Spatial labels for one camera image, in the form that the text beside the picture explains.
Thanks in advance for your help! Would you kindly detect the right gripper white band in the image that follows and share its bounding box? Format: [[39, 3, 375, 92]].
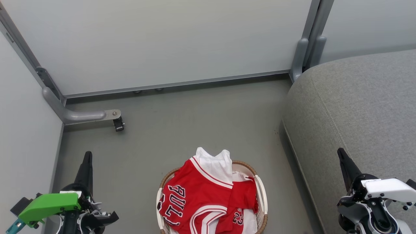
[[337, 148, 416, 206]]

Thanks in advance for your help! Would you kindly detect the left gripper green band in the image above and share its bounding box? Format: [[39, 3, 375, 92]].
[[6, 151, 119, 233]]

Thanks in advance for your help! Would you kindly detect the red Bulls jersey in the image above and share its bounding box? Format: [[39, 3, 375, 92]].
[[158, 157, 234, 234]]

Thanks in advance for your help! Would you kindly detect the grey fabric sofa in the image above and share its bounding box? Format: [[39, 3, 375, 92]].
[[282, 49, 416, 234]]

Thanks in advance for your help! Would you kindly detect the long grey partition foot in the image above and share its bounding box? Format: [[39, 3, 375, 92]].
[[42, 86, 122, 126]]

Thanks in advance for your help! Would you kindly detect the wicker laundry basket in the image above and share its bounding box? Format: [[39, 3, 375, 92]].
[[156, 160, 268, 234]]

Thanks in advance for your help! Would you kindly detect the short grey partition foot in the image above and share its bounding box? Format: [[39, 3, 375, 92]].
[[305, 35, 327, 71], [290, 38, 309, 83]]

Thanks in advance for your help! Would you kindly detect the grey partition bottom rail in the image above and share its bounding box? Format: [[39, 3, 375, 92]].
[[64, 69, 291, 99]]

